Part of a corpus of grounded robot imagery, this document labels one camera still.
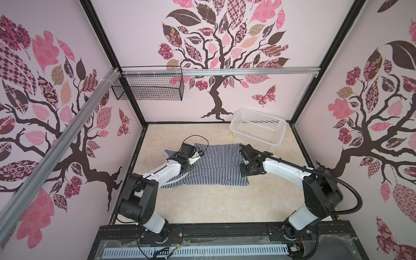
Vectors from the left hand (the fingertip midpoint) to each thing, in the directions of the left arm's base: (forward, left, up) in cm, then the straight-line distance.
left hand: (183, 161), depth 93 cm
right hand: (-5, -36, -1) cm, 36 cm away
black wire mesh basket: (+38, +20, +28) cm, 51 cm away
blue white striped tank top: (0, -21, -6) cm, 22 cm away
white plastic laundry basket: (+31, -51, -6) cm, 60 cm away
